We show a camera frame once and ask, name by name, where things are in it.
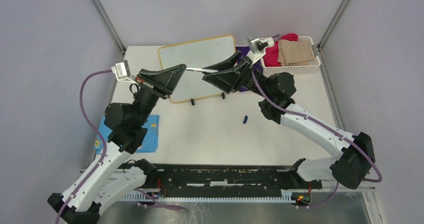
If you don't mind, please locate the red cloth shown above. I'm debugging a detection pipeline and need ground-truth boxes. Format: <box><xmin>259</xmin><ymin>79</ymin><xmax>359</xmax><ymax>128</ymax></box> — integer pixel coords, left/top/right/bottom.
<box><xmin>263</xmin><ymin>33</ymin><xmax>299</xmax><ymax>67</ymax></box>

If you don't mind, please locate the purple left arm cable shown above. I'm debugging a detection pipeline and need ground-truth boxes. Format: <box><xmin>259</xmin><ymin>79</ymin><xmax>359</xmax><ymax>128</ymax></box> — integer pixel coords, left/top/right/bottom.
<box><xmin>54</xmin><ymin>69</ymin><xmax>185</xmax><ymax>224</ymax></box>

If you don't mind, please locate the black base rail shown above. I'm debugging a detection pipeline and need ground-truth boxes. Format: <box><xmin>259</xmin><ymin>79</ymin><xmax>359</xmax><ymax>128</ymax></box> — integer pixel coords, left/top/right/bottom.
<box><xmin>141</xmin><ymin>164</ymin><xmax>323</xmax><ymax>198</ymax></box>

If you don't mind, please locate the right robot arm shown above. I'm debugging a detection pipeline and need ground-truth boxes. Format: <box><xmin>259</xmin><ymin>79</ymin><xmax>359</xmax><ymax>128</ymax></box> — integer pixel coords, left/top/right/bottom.
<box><xmin>202</xmin><ymin>51</ymin><xmax>382</xmax><ymax>190</ymax></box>

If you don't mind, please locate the white slotted cable duct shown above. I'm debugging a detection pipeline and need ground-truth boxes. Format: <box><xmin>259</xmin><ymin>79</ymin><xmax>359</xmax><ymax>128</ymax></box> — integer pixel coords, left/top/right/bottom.
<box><xmin>119</xmin><ymin>191</ymin><xmax>296</xmax><ymax>204</ymax></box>

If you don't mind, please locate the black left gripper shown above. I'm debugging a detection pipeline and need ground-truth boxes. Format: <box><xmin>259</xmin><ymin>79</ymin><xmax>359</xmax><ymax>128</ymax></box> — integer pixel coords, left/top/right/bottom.
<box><xmin>134</xmin><ymin>63</ymin><xmax>188</xmax><ymax>125</ymax></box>

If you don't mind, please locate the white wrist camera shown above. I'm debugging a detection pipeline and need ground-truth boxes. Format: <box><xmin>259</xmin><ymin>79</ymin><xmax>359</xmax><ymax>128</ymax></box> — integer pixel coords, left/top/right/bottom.
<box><xmin>247</xmin><ymin>36</ymin><xmax>275</xmax><ymax>64</ymax></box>
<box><xmin>111</xmin><ymin>60</ymin><xmax>136</xmax><ymax>84</ymax></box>

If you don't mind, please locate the yellow framed whiteboard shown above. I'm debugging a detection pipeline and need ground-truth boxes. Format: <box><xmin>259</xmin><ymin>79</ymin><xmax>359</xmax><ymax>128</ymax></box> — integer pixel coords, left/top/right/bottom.
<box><xmin>157</xmin><ymin>35</ymin><xmax>236</xmax><ymax>104</ymax></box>

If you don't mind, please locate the beige folded cloth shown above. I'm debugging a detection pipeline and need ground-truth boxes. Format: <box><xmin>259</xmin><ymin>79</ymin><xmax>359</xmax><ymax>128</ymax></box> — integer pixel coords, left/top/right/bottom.
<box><xmin>277</xmin><ymin>39</ymin><xmax>315</xmax><ymax>66</ymax></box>

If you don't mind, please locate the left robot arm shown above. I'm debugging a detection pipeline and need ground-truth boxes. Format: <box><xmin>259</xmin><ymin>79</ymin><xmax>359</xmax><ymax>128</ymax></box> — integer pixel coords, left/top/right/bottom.
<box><xmin>47</xmin><ymin>61</ymin><xmax>187</xmax><ymax>224</ymax></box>

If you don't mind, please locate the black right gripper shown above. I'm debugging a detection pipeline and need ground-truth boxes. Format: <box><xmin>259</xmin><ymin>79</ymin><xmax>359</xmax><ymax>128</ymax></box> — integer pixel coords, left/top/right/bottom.
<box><xmin>201</xmin><ymin>50</ymin><xmax>271</xmax><ymax>99</ymax></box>

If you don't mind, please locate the blue cartoon cloth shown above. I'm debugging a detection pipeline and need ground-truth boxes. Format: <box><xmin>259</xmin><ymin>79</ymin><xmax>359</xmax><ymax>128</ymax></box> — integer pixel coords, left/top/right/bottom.
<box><xmin>98</xmin><ymin>115</ymin><xmax>160</xmax><ymax>153</ymax></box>

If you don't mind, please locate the purple folded towel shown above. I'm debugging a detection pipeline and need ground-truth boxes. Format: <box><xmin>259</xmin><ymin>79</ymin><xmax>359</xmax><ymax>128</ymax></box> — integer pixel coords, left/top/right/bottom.
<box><xmin>236</xmin><ymin>46</ymin><xmax>264</xmax><ymax>92</ymax></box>

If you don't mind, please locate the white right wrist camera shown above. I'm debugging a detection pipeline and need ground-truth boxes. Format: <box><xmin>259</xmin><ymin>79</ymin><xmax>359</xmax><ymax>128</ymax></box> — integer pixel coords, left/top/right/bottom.
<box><xmin>247</xmin><ymin>36</ymin><xmax>275</xmax><ymax>64</ymax></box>

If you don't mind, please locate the white plastic basket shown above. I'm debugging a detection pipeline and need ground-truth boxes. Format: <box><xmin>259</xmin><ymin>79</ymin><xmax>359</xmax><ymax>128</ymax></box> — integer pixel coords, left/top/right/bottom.
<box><xmin>260</xmin><ymin>36</ymin><xmax>321</xmax><ymax>76</ymax></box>

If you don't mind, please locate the blue capped marker pen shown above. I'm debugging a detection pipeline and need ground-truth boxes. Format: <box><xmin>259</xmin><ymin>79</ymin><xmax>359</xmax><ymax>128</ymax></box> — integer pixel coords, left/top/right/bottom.
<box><xmin>185</xmin><ymin>67</ymin><xmax>217</xmax><ymax>73</ymax></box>

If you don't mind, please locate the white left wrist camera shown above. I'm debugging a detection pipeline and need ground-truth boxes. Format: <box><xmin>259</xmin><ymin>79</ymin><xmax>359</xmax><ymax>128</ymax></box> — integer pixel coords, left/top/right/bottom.
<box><xmin>111</xmin><ymin>60</ymin><xmax>136</xmax><ymax>84</ymax></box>

